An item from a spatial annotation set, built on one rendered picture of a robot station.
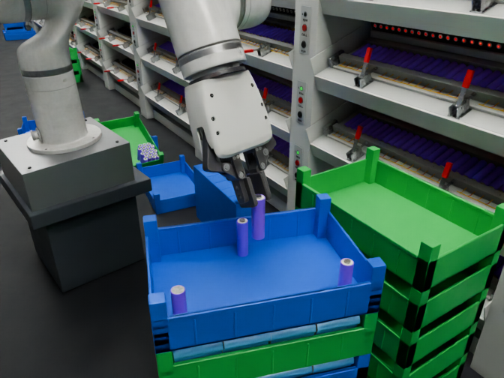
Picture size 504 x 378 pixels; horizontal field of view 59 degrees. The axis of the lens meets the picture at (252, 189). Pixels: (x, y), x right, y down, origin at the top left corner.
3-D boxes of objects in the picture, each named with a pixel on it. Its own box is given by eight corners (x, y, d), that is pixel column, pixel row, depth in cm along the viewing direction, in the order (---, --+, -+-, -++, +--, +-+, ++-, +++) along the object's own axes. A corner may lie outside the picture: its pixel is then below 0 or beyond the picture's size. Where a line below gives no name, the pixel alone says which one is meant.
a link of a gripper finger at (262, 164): (262, 138, 63) (253, 172, 62) (236, 123, 60) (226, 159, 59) (275, 134, 61) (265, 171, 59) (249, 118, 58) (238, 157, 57)
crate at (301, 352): (161, 398, 58) (155, 355, 54) (153, 295, 75) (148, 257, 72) (371, 354, 65) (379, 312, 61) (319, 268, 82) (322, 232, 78)
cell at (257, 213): (253, 241, 61) (253, 199, 58) (250, 233, 63) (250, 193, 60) (265, 239, 61) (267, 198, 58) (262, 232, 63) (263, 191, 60)
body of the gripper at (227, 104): (227, 69, 63) (250, 145, 65) (166, 82, 57) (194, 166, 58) (262, 53, 57) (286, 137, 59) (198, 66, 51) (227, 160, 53)
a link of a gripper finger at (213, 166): (210, 106, 57) (241, 132, 60) (185, 157, 54) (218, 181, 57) (215, 105, 56) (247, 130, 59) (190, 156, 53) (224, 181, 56)
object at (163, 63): (194, 92, 192) (181, 63, 184) (143, 65, 237) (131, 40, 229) (232, 70, 198) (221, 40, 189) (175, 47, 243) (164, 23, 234)
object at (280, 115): (293, 145, 140) (282, 108, 132) (204, 97, 185) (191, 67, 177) (340, 112, 146) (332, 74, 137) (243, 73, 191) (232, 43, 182)
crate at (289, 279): (155, 355, 54) (148, 305, 51) (148, 257, 72) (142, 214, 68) (379, 312, 61) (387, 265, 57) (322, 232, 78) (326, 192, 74)
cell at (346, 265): (339, 303, 62) (343, 265, 59) (334, 294, 63) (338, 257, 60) (351, 301, 62) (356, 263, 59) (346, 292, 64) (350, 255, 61)
